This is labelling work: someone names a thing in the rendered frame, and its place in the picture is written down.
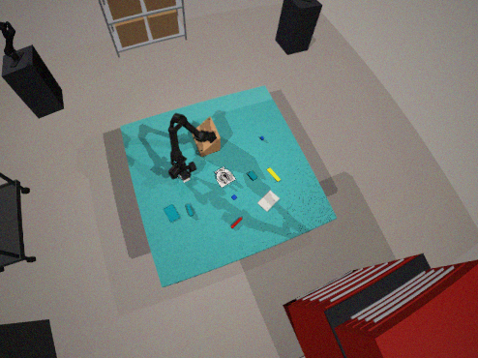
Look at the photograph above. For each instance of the teal flat plate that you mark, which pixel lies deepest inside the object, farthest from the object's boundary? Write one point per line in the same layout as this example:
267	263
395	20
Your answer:
170	211

